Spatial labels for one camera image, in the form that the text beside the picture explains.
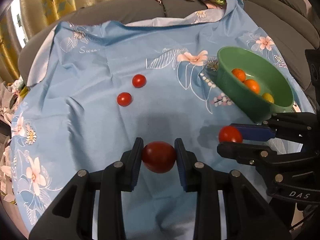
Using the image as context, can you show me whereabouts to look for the red cherry tomato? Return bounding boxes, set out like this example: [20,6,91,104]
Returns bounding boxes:
[142,141,176,173]
[218,126,243,143]

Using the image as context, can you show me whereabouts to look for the yellow-green oval fruit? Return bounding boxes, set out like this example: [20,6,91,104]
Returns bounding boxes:
[262,93,274,103]

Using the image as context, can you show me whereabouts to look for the green plastic bowl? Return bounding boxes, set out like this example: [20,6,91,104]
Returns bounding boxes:
[216,47,294,122]

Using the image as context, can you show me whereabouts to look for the lower orange tangerine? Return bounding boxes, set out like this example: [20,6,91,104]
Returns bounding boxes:
[243,79,260,94]

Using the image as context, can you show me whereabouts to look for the orange tangerine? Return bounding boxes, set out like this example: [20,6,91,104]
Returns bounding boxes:
[243,79,260,94]
[232,68,246,82]

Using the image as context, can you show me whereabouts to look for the upper orange tangerine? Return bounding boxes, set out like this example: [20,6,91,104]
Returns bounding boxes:
[232,68,246,82]

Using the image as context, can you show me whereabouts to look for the grey sofa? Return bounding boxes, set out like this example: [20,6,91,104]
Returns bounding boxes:
[17,0,320,100]

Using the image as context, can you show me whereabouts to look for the blue floral cloth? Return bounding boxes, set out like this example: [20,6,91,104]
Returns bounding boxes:
[10,0,315,240]

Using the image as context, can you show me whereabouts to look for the cluttered clothes heap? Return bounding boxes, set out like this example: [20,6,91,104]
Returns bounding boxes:
[1,77,28,204]

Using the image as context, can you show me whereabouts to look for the beige and yellow curtains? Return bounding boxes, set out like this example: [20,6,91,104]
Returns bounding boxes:
[1,0,106,82]

